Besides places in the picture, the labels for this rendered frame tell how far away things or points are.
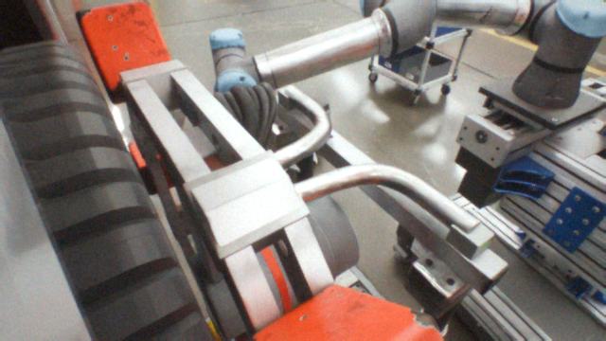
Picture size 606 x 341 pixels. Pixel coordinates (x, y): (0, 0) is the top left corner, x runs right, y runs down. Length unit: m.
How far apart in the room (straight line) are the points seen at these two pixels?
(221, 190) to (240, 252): 0.04
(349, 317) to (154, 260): 0.10
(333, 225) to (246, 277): 0.27
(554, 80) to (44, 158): 1.02
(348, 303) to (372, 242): 1.42
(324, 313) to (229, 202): 0.08
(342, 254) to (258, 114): 0.22
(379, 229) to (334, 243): 1.20
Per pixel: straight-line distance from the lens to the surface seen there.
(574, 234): 1.14
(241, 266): 0.22
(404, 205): 0.41
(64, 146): 0.21
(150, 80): 0.37
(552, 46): 1.05
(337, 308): 0.20
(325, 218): 0.47
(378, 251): 1.59
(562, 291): 1.49
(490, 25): 1.05
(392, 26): 0.73
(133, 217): 0.18
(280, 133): 0.56
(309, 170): 0.67
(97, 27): 0.44
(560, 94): 1.08
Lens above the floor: 1.27
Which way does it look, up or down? 42 degrees down
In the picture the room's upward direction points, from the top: straight up
